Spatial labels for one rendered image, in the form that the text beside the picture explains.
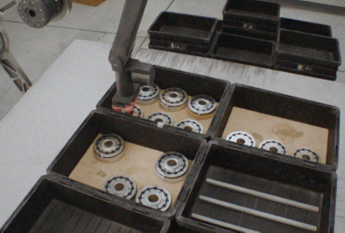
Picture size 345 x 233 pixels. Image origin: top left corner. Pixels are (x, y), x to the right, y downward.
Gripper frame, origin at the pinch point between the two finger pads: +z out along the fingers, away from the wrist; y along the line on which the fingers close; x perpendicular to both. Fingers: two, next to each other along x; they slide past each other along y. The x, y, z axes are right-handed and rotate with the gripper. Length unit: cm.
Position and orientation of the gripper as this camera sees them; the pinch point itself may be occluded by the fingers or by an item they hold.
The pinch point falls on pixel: (128, 112)
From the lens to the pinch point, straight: 129.3
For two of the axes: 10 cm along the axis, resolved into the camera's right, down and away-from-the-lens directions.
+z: 0.1, 7.6, 6.5
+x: -9.7, -1.5, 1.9
